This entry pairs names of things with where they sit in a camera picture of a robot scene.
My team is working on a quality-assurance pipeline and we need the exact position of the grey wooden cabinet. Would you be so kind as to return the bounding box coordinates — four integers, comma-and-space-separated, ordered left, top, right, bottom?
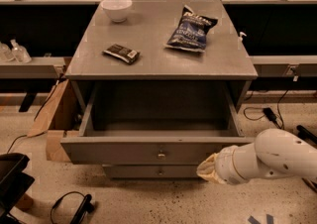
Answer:
66, 0, 258, 111

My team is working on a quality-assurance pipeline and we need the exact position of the clear plastic bottle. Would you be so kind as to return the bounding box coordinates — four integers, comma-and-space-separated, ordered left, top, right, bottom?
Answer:
0, 42, 14, 61

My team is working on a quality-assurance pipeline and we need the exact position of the grey lower drawer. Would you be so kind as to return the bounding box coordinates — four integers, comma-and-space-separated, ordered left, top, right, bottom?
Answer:
102, 165, 197, 179

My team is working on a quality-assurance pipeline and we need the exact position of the white ceramic bowl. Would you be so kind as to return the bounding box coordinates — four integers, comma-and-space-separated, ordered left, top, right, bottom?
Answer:
100, 0, 133, 23

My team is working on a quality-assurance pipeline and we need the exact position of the grey top drawer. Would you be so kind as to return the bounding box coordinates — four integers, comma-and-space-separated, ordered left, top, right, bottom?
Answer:
61, 81, 249, 166

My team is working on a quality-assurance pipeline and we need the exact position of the blue chip bag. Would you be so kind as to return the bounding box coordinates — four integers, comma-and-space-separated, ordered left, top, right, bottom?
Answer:
165, 5, 218, 53

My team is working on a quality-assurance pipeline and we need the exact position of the black power adapter cable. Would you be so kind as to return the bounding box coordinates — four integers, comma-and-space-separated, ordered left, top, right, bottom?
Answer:
243, 106, 285, 130

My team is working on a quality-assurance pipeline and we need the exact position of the small white pump bottle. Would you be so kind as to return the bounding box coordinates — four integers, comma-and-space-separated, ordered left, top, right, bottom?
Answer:
238, 32, 247, 50

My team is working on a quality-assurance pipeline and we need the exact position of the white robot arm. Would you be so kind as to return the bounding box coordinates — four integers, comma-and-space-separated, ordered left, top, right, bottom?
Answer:
196, 129, 317, 185

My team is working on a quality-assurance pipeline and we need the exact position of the black snack packet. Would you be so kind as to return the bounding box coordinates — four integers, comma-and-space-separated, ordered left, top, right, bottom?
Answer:
103, 44, 140, 64

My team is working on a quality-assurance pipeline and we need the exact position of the grey drawer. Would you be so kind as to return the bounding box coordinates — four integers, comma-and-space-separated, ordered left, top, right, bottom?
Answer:
102, 165, 197, 179
61, 81, 249, 166

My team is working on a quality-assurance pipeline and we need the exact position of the clear sanitizer bottle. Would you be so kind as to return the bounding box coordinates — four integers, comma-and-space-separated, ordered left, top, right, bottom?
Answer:
10, 40, 32, 63

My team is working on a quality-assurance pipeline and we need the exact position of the brown cardboard box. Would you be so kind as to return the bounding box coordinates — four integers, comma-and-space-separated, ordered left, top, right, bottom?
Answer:
27, 79, 78, 163

